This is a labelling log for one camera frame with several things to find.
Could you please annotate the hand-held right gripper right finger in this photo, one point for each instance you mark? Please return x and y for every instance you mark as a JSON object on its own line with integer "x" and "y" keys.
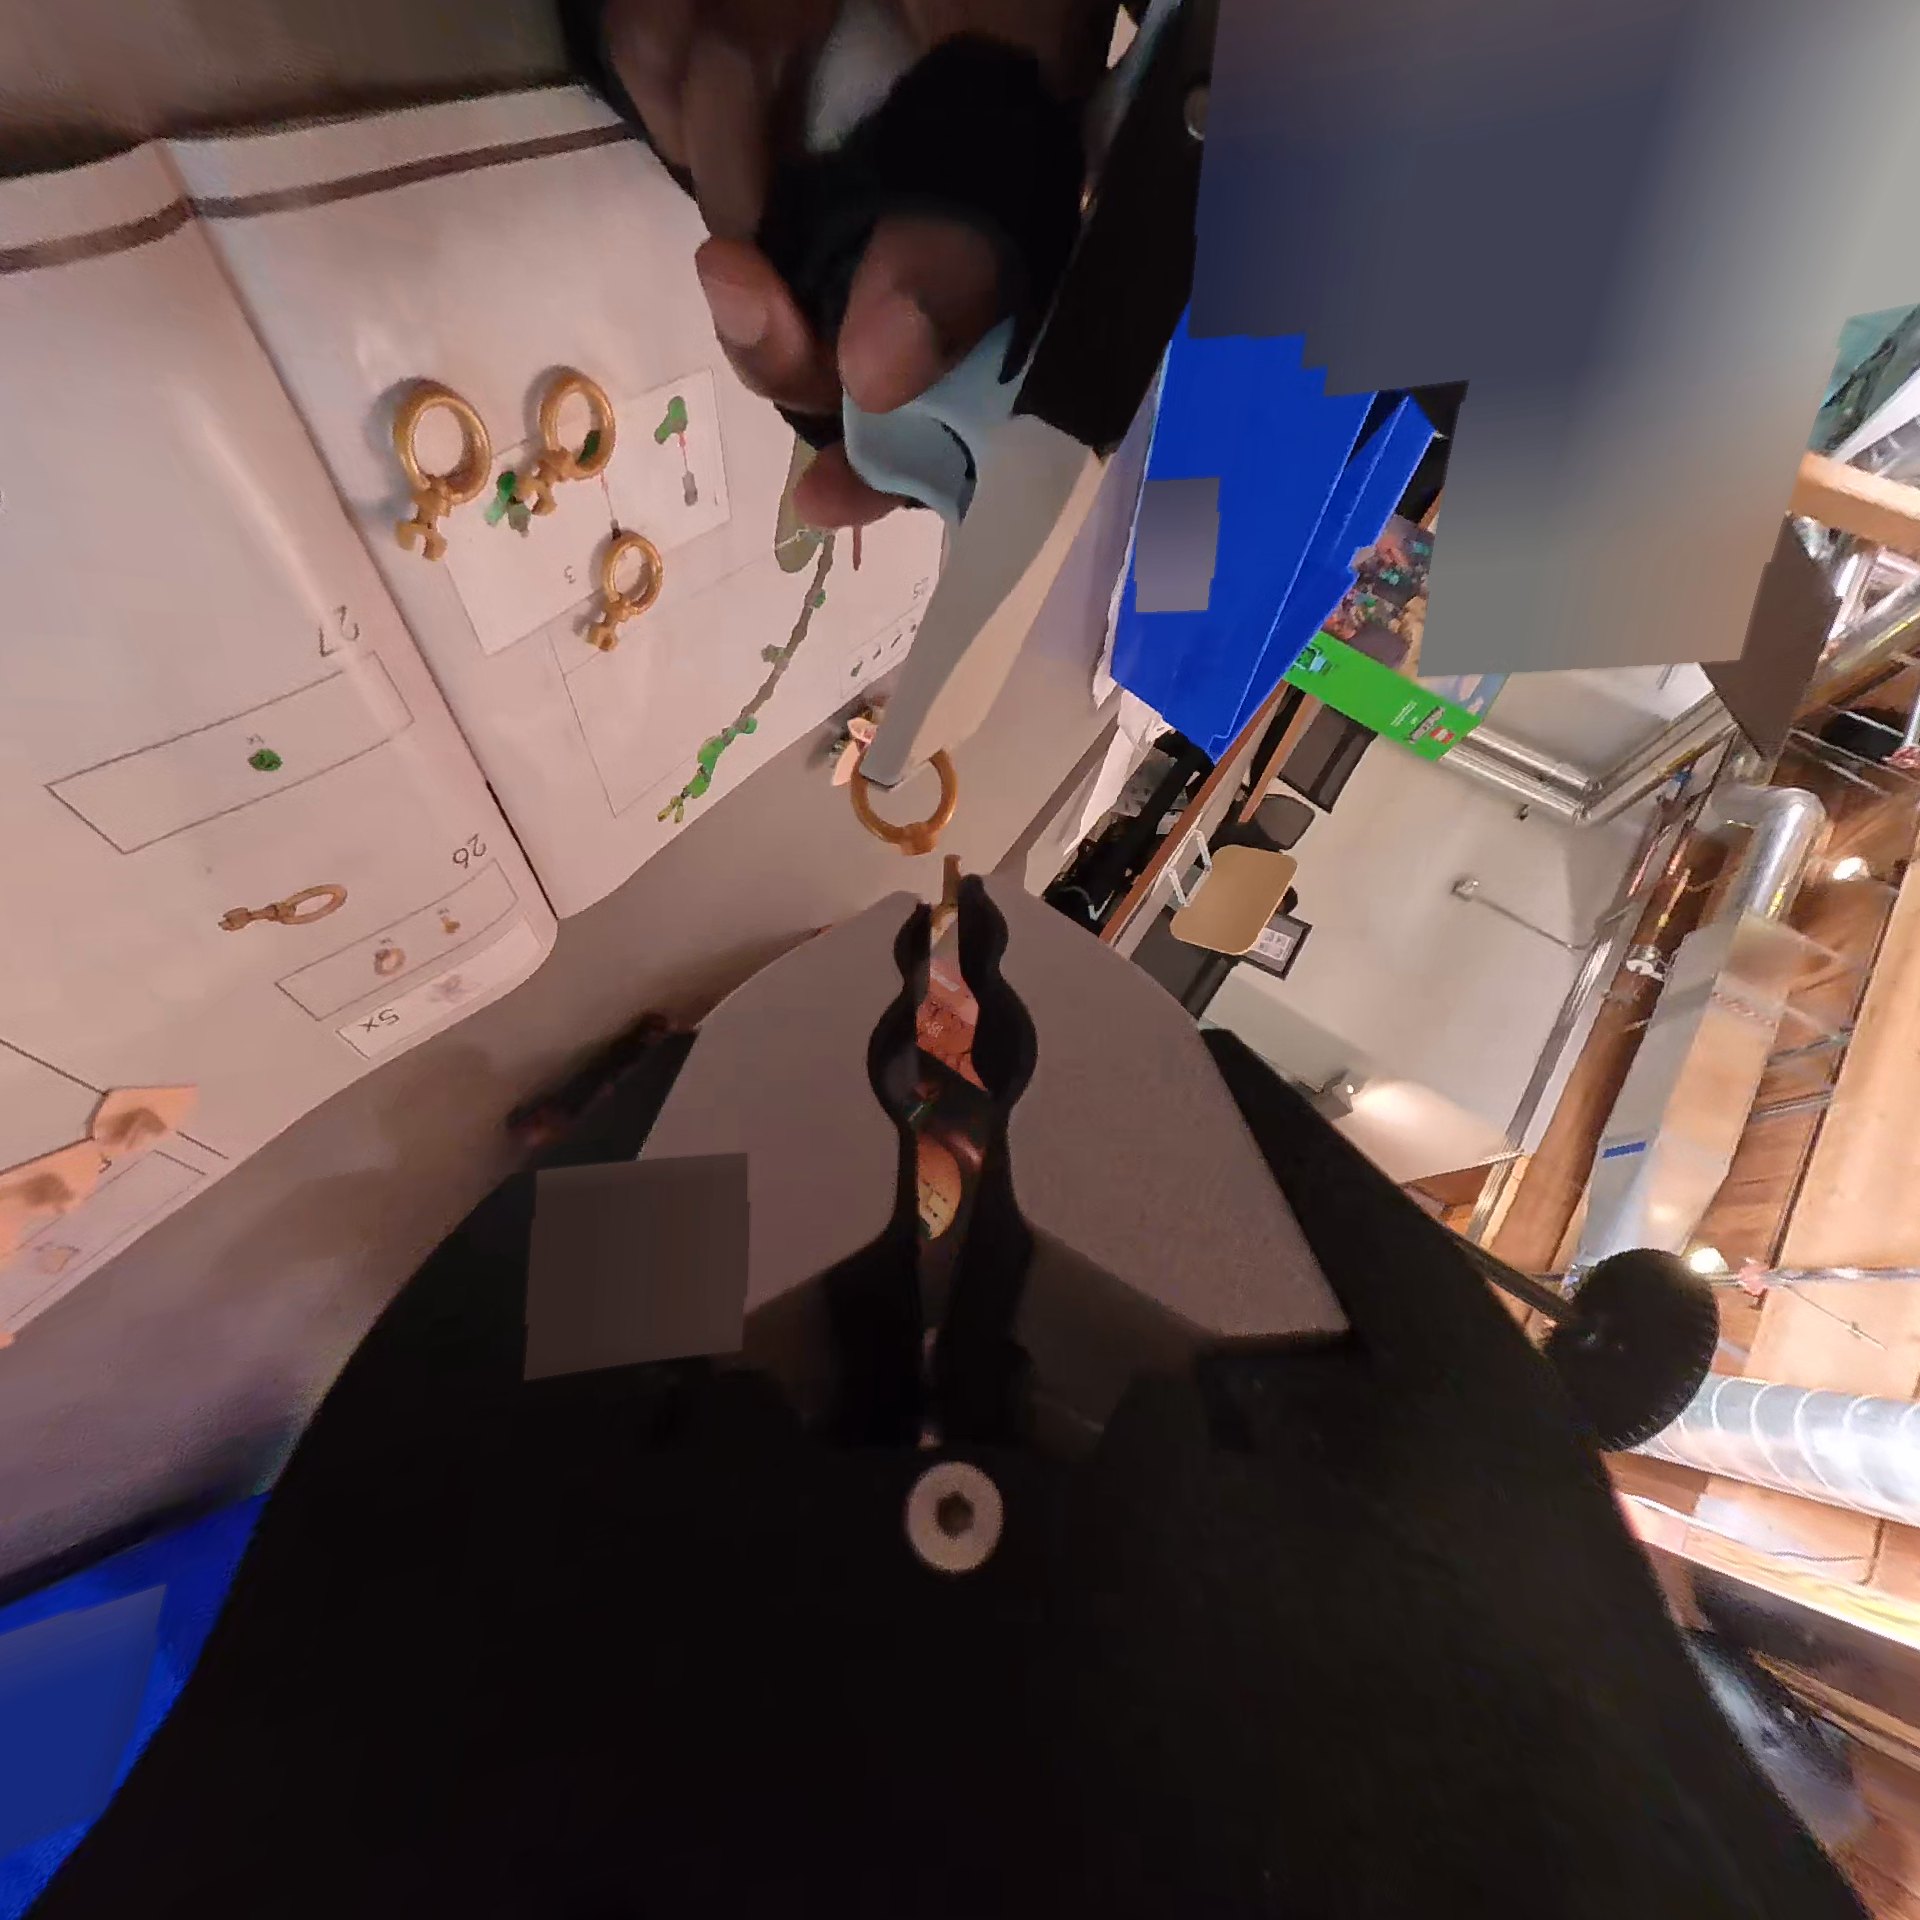
{"x": 1142, "y": 1140}

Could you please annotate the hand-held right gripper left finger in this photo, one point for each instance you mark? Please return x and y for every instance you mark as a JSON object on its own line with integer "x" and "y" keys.
{"x": 781, "y": 1078}

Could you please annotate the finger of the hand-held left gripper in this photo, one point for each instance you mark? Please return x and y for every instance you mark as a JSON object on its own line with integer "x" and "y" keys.
{"x": 990, "y": 600}

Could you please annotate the small gold toy clip piece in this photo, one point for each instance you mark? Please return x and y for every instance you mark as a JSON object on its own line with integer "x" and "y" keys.
{"x": 949, "y": 877}

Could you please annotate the grey desk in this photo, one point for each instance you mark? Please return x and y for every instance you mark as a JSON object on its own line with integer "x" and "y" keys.
{"x": 181, "y": 1410}

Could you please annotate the person's left hand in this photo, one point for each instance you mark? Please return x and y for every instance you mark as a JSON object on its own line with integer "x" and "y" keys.
{"x": 675, "y": 90}

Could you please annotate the peach toy flower piece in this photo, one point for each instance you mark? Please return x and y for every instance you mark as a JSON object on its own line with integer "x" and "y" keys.
{"x": 859, "y": 739}

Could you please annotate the blue box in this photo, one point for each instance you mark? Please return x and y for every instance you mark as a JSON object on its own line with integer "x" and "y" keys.
{"x": 1277, "y": 450}
{"x": 210, "y": 1560}

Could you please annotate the beige chair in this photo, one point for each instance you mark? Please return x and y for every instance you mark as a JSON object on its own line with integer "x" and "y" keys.
{"x": 1233, "y": 900}

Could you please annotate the green box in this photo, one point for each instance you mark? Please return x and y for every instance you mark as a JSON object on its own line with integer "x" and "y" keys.
{"x": 1394, "y": 705}

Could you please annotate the black round knob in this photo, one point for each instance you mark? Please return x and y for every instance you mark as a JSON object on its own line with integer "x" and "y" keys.
{"x": 1641, "y": 1348}

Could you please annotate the building instruction booklet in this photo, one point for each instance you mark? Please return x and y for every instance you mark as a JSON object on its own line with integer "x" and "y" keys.
{"x": 224, "y": 600}

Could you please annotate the silver duct pipe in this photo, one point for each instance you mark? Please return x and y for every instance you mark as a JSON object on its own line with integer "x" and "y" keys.
{"x": 1800, "y": 1424}
{"x": 1695, "y": 1019}

